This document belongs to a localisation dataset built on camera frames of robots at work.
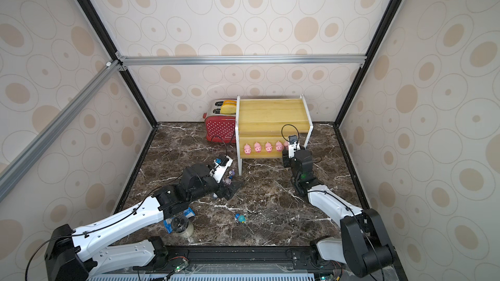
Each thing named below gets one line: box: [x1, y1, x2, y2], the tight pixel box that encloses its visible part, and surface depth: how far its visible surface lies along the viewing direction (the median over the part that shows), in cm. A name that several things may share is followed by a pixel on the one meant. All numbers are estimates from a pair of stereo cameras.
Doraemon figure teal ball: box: [235, 213, 247, 224], surface depth 84 cm
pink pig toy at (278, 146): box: [275, 140, 284, 153], surface depth 89 cm
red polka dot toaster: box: [202, 98, 237, 144], surface depth 102 cm
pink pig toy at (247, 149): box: [244, 143, 252, 155], surface depth 87 cm
